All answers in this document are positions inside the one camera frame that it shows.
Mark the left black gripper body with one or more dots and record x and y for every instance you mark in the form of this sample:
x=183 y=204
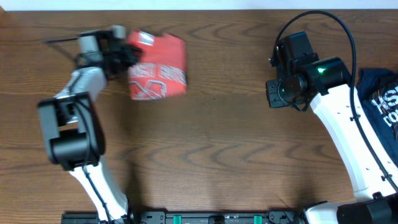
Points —
x=117 y=63

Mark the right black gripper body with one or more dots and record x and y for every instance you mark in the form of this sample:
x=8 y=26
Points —
x=282 y=94

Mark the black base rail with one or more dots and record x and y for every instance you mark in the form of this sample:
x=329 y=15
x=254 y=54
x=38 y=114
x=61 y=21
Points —
x=164 y=217

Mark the red t-shirt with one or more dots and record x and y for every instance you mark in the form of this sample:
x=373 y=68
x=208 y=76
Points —
x=161 y=70

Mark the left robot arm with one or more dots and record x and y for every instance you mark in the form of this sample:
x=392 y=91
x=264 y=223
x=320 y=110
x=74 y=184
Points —
x=71 y=130

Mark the navy blue t-shirt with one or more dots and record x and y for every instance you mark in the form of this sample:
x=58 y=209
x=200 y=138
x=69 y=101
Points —
x=377 y=91

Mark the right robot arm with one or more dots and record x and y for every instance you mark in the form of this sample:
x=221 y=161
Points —
x=323 y=86

